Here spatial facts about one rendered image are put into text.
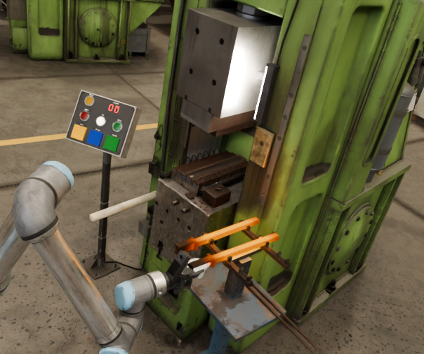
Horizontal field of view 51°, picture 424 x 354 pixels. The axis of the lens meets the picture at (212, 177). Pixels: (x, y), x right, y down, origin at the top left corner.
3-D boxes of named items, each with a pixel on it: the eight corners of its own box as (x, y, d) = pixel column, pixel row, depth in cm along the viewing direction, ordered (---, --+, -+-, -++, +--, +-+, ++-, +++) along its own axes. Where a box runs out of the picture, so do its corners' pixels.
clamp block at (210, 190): (213, 208, 217) (215, 197, 214) (201, 200, 222) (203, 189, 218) (229, 201, 225) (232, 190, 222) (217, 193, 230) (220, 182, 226)
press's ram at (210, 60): (234, 126, 194) (254, 33, 174) (175, 94, 215) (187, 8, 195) (289, 111, 222) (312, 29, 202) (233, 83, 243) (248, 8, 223)
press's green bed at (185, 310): (181, 343, 258) (194, 283, 234) (141, 303, 278) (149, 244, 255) (243, 300, 295) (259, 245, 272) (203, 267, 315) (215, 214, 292)
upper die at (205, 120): (208, 133, 206) (212, 114, 201) (180, 116, 217) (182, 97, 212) (264, 118, 234) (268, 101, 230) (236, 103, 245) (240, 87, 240)
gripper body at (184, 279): (181, 274, 174) (154, 285, 167) (184, 258, 170) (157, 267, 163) (192, 288, 169) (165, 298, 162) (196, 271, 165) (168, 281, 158)
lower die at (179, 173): (196, 197, 224) (199, 182, 219) (170, 178, 234) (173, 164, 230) (249, 175, 252) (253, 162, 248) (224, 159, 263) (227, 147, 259)
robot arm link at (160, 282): (145, 268, 160) (159, 286, 154) (157, 264, 163) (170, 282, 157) (142, 286, 164) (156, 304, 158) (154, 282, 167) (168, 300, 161)
